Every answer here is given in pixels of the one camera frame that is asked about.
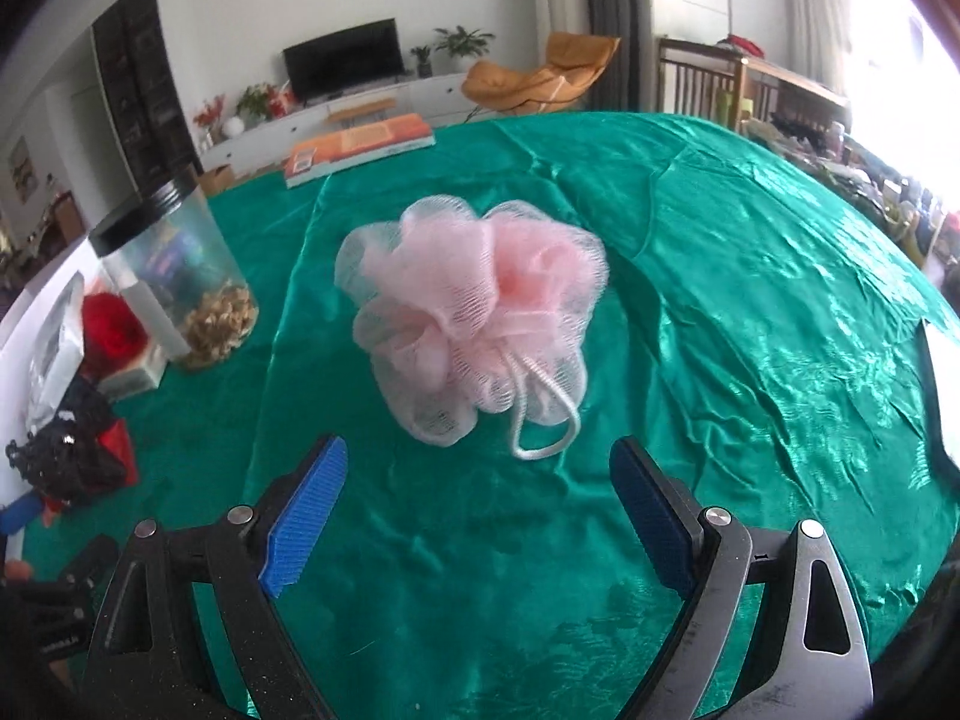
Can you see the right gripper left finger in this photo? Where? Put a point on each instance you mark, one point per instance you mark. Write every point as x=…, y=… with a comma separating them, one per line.
x=148, y=657

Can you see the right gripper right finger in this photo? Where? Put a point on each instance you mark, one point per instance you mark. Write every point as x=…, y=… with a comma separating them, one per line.
x=807, y=656

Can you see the black fuzzy sequin scrunchie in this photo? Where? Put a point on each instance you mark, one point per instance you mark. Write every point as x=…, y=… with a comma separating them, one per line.
x=65, y=459

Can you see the red yarn ball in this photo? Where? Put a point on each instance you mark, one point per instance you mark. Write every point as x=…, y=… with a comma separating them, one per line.
x=114, y=337

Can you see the pink mesh bath loofah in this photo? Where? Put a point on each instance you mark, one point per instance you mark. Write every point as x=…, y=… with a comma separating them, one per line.
x=465, y=315

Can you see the green satin tablecloth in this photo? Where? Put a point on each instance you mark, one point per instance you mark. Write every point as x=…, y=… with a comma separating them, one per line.
x=756, y=334

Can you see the clear jar black lid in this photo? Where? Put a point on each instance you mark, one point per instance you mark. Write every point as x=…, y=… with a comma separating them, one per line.
x=165, y=254

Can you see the orange book on table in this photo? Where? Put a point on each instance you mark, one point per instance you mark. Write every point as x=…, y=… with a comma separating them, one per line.
x=355, y=146

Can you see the black flat television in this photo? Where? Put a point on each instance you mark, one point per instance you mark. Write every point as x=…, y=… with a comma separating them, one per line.
x=344, y=59

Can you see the black display cabinet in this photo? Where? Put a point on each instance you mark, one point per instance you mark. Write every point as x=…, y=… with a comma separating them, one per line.
x=141, y=98

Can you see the white tv cabinet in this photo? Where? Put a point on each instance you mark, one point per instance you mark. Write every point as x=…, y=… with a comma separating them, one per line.
x=439, y=100

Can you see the orange lounge chair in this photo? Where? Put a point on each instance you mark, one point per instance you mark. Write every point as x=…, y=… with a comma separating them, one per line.
x=573, y=63

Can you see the green potted plant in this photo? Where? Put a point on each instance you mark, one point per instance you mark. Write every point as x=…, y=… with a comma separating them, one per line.
x=463, y=46

